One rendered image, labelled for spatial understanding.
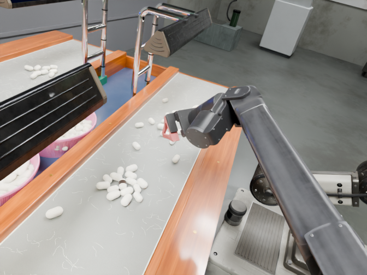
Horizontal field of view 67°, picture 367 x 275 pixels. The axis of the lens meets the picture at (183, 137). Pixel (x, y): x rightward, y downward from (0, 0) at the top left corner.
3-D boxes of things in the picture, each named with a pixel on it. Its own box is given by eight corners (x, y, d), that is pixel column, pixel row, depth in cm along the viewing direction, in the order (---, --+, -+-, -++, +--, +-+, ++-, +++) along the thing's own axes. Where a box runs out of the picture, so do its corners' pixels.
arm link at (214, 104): (241, 103, 61) (224, 85, 59) (228, 124, 57) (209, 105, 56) (222, 114, 66) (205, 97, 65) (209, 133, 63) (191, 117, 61)
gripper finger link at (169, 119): (182, 143, 76) (201, 133, 68) (159, 148, 72) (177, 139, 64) (174, 120, 76) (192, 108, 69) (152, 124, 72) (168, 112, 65)
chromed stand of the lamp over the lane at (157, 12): (179, 106, 137) (200, 11, 113) (165, 125, 121) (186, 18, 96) (144, 95, 140) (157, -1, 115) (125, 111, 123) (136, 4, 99)
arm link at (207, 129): (265, 118, 58) (253, 84, 54) (245, 157, 52) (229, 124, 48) (218, 119, 66) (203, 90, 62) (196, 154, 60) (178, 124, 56)
